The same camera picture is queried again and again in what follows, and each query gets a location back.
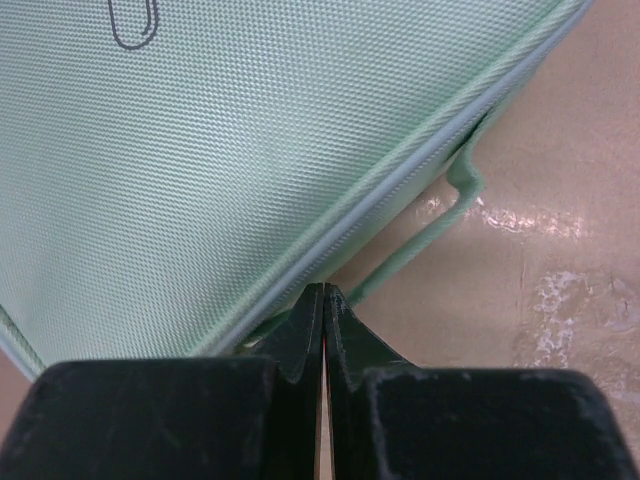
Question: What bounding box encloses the mint green medicine case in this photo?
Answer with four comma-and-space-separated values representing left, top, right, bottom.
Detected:
1, 1, 589, 379

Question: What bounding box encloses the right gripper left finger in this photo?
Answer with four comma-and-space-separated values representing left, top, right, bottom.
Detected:
1, 284, 323, 479

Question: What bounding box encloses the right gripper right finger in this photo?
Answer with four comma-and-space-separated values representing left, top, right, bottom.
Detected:
323, 285, 639, 479

